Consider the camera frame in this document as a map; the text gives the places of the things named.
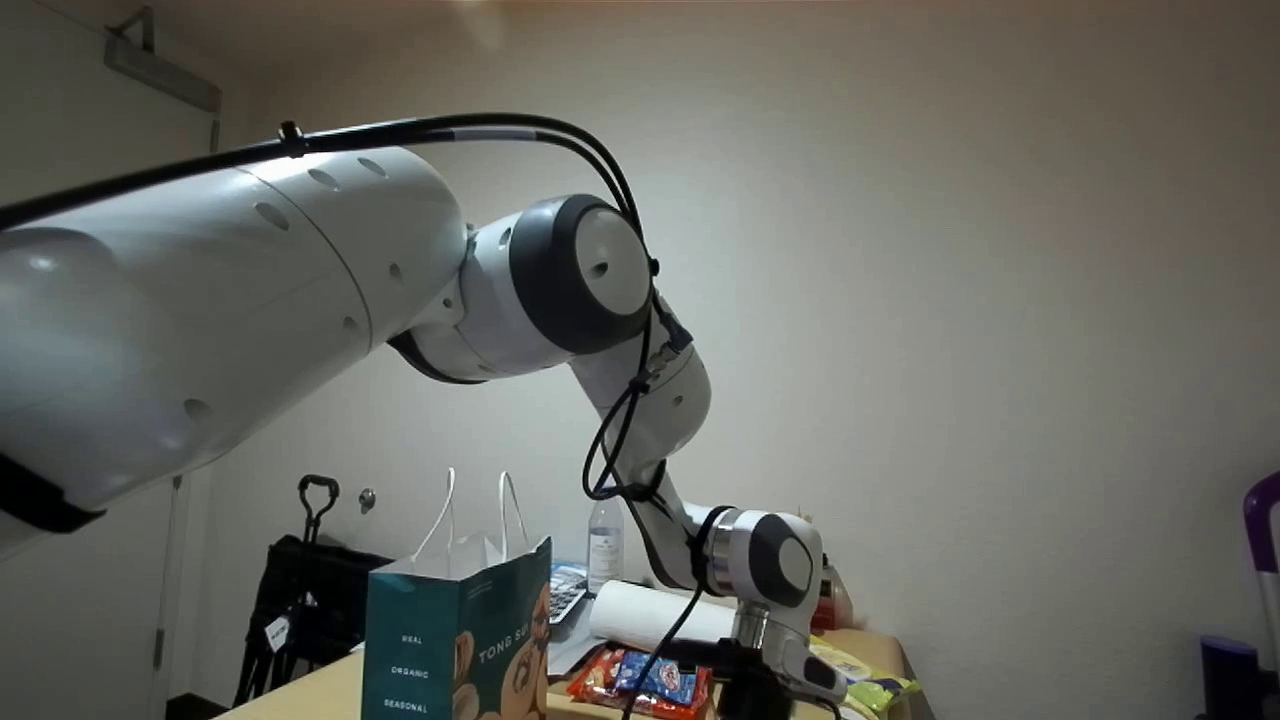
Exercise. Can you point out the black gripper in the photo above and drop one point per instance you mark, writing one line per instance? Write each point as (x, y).
(754, 684)

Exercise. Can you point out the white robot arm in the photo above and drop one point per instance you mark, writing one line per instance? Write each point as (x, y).
(202, 292)

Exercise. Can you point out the teal paper bag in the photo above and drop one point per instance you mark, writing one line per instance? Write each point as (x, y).
(442, 642)

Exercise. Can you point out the red snack packet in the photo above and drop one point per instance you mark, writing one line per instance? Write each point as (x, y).
(642, 678)

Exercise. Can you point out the yellow green packet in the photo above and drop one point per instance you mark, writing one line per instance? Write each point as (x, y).
(875, 684)

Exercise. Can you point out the white paper towel roll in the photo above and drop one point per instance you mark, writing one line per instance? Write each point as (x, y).
(652, 618)

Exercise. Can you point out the silver laptop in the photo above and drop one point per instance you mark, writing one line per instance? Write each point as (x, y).
(571, 597)

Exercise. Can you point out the clear water bottle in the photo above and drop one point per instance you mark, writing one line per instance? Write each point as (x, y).
(607, 543)

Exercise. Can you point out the wall mounted grey bar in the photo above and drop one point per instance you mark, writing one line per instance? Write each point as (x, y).
(163, 68)

